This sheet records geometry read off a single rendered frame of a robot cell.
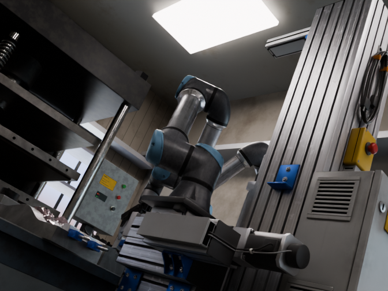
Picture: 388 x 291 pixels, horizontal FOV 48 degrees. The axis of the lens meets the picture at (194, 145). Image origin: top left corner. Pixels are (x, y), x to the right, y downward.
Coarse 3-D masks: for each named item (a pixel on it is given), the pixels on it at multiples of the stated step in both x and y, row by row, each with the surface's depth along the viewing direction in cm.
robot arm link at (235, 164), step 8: (248, 144) 202; (256, 144) 201; (264, 144) 202; (240, 152) 199; (248, 152) 198; (256, 152) 198; (264, 152) 200; (232, 160) 200; (240, 160) 199; (248, 160) 198; (256, 160) 199; (224, 168) 200; (232, 168) 199; (240, 168) 200; (224, 176) 199; (232, 176) 201; (216, 184) 200
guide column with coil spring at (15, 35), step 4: (12, 32) 234; (16, 32) 234; (12, 36) 233; (16, 36) 234; (20, 36) 236; (16, 40) 234; (0, 48) 229; (4, 48) 230; (8, 48) 231; (0, 52) 228; (8, 52) 231; (0, 56) 228; (0, 60) 228; (4, 60) 230; (0, 64) 228
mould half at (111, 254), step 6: (102, 246) 179; (108, 246) 176; (102, 252) 176; (108, 252) 176; (114, 252) 178; (102, 258) 174; (108, 258) 176; (114, 258) 177; (102, 264) 174; (108, 264) 175; (114, 264) 177; (120, 264) 179; (114, 270) 177; (120, 270) 179
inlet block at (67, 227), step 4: (64, 224) 159; (68, 224) 158; (64, 228) 158; (68, 228) 157; (72, 228) 158; (76, 228) 160; (72, 232) 155; (76, 232) 155; (68, 236) 156; (72, 236) 154; (76, 236) 155; (80, 236) 155; (84, 236) 154; (76, 240) 158; (80, 240) 156; (88, 240) 152
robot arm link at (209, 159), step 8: (200, 144) 148; (192, 152) 144; (200, 152) 146; (208, 152) 145; (216, 152) 146; (192, 160) 143; (200, 160) 144; (208, 160) 144; (216, 160) 145; (184, 168) 144; (192, 168) 143; (200, 168) 143; (208, 168) 143; (216, 168) 145; (184, 176) 144; (192, 176) 142; (200, 176) 142; (208, 176) 143; (216, 176) 145; (208, 184) 142
